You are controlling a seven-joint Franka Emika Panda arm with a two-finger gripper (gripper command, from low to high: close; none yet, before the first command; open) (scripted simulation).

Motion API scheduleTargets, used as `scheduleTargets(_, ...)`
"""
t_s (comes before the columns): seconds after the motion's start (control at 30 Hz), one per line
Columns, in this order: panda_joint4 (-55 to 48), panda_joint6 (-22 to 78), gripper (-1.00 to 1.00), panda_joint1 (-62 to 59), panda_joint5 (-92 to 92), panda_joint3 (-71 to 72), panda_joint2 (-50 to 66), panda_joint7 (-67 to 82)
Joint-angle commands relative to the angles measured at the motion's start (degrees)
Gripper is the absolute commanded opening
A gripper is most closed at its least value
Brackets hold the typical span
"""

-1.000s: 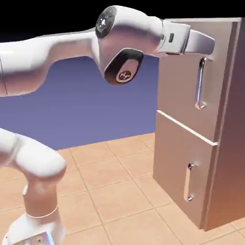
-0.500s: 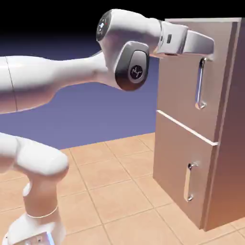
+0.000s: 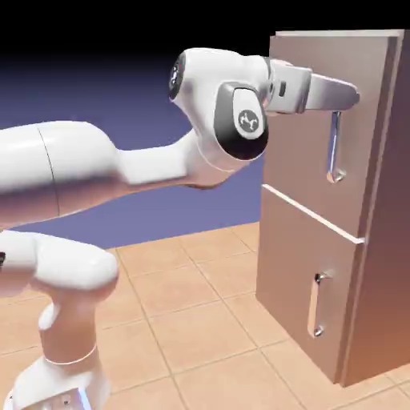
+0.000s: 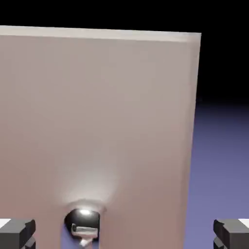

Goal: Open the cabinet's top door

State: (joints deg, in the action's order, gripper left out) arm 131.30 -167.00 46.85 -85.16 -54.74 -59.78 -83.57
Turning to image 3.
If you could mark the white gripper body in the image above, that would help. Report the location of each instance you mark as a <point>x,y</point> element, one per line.
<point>330,91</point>

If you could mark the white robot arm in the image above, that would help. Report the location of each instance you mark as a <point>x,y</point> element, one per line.
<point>96,157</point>

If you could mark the light wood cabinet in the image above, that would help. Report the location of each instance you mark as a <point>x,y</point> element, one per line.
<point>381,224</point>

